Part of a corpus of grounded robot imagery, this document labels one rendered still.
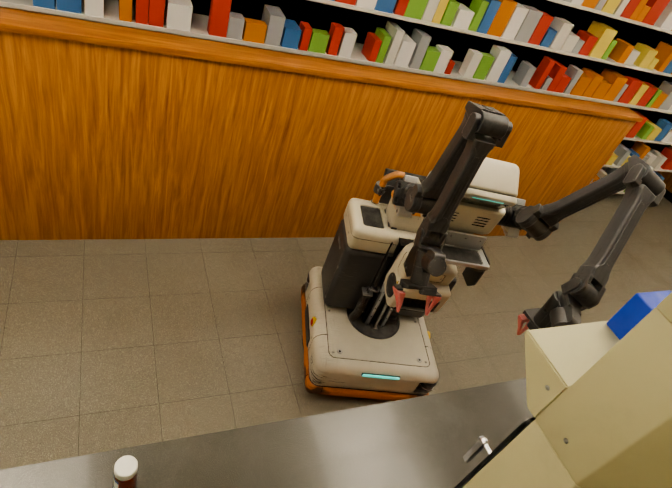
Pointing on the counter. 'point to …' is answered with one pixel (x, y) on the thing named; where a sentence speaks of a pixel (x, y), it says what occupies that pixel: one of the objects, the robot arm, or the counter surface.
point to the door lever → (477, 449)
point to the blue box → (635, 311)
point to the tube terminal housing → (601, 424)
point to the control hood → (561, 359)
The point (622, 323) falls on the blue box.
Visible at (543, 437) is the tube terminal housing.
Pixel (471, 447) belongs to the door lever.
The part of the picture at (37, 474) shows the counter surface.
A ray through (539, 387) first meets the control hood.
